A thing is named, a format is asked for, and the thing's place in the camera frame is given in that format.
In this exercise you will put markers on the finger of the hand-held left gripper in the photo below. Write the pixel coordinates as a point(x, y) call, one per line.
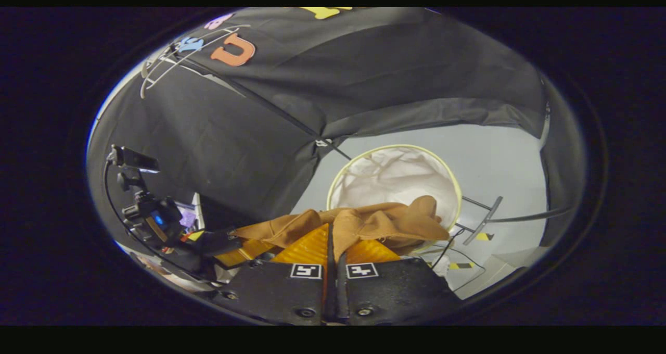
point(221, 242)

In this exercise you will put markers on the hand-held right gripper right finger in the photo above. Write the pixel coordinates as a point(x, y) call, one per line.
point(395, 291)

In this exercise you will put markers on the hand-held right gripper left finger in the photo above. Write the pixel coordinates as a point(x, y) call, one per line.
point(281, 294)

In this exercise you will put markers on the brown shirt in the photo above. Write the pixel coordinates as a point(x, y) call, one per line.
point(390, 221)

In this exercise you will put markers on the white laundry hamper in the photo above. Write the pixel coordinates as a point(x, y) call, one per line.
point(395, 177)

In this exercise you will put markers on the white clothes hanger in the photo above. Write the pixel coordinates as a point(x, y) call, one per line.
point(218, 35)
point(142, 83)

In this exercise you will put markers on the yellow black floor tape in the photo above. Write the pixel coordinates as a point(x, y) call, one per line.
point(484, 236)
point(462, 265)

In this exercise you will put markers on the black backdrop cloth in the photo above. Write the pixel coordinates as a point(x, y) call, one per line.
point(364, 73)

